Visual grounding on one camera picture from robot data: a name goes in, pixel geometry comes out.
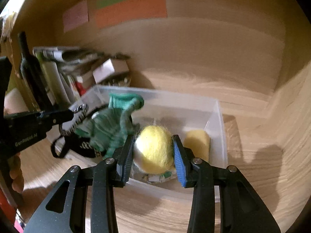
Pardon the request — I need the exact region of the stack of books and papers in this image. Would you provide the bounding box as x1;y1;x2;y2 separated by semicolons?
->
33;46;108;105

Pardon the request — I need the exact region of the dark wine bottle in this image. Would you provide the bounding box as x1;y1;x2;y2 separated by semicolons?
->
18;31;53;110

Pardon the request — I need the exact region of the pink sticky note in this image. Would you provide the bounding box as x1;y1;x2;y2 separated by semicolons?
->
63;0;89;33

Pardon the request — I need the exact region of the bowl of marbles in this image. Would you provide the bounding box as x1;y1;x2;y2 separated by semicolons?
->
102;74;131;87

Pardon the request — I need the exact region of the green striped sock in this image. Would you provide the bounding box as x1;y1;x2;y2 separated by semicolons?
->
75;94;144;158

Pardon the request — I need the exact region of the orange sticky note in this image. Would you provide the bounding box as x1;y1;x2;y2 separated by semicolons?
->
95;0;167;28

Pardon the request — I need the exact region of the small white cardboard box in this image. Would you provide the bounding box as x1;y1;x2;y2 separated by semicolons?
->
93;58;129;84

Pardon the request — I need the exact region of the yellow white felt ball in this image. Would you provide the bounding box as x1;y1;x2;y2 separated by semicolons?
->
133;125;174;175

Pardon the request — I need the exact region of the floral fabric scrunchie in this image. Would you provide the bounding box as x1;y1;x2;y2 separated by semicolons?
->
130;166;177;184

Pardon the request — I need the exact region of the black patterned strap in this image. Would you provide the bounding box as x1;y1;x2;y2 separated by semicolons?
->
50;133;108;159

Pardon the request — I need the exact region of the yellow green sponge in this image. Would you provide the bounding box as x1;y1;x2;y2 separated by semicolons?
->
183;129;211;162

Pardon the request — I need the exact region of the clear plastic storage bin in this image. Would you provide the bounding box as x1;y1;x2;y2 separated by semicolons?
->
69;85;228;201

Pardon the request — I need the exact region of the person's left hand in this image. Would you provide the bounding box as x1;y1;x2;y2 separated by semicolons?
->
10;153;24;194

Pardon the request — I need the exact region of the pink cylindrical cup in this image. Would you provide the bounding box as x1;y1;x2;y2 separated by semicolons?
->
4;88;29;115

